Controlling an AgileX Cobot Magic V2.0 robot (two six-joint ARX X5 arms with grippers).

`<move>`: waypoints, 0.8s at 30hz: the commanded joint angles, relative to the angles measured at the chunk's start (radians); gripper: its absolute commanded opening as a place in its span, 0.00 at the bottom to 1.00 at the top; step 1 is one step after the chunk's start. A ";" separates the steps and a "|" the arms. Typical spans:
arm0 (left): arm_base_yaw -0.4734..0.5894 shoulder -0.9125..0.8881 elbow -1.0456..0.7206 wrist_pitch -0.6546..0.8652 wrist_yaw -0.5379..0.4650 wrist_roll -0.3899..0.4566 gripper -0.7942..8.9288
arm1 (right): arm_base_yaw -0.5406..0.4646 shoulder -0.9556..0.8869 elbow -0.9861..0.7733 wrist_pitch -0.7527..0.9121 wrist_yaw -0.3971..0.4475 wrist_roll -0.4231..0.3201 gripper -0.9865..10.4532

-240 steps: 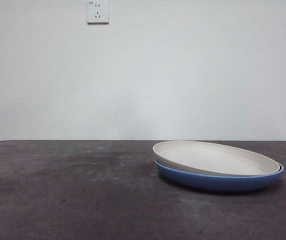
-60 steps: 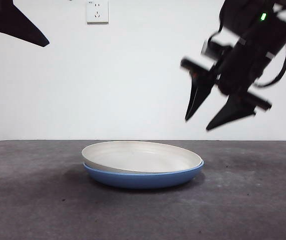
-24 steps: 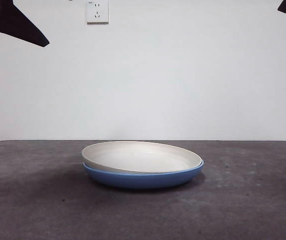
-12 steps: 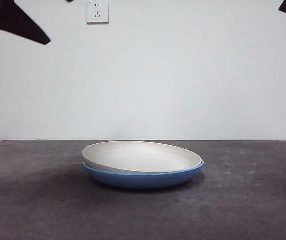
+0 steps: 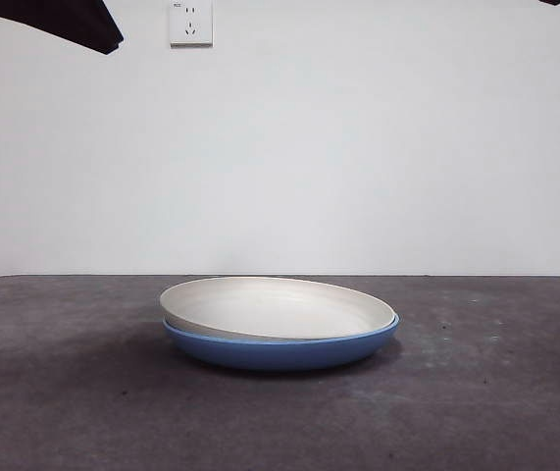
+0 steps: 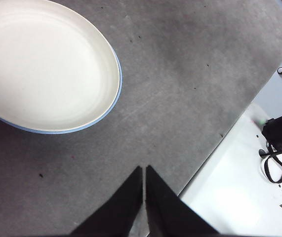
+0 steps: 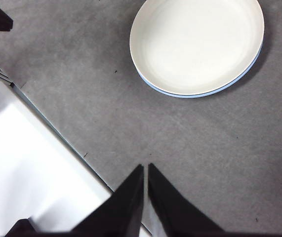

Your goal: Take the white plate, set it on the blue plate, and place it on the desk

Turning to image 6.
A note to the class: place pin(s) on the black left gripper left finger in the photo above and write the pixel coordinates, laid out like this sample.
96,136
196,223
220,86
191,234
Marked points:
121,212

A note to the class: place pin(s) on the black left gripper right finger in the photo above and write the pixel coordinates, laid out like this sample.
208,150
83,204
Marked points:
168,214

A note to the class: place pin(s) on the blue round plate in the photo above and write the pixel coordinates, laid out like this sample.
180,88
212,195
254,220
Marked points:
121,81

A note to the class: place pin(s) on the white round plate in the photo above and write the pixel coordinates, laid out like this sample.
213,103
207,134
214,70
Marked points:
44,64

